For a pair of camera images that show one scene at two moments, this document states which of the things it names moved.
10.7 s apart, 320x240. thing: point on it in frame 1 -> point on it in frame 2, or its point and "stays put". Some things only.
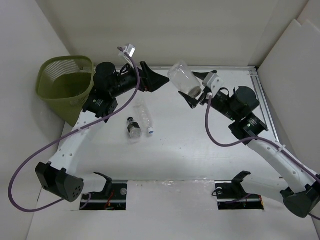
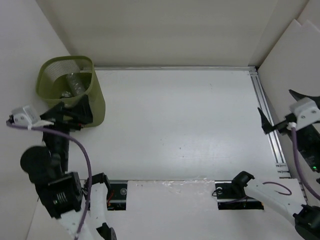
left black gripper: x=150 y=81 -> x=81 y=112
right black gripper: x=194 y=102 -> x=267 y=125
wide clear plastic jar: x=181 y=76 -> x=76 y=84
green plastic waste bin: x=64 y=83 stays put
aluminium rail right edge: x=264 y=102 stays put
